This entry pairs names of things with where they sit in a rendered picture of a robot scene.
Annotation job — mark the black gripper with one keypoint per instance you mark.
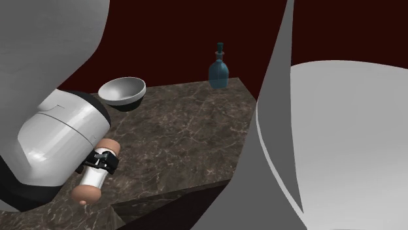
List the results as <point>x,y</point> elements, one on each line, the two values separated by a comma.
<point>106,160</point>

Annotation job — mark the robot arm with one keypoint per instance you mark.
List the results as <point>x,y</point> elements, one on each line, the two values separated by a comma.
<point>54,133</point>

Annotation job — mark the white cylinder with tan ends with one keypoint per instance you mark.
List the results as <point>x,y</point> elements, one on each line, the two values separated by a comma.
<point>93,180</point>

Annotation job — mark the white bowl with black outside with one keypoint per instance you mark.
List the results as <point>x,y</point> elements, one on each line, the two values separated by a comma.
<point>119,90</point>

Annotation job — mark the blue glass bottle with stopper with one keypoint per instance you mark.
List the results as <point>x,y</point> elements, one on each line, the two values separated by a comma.
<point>218,75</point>

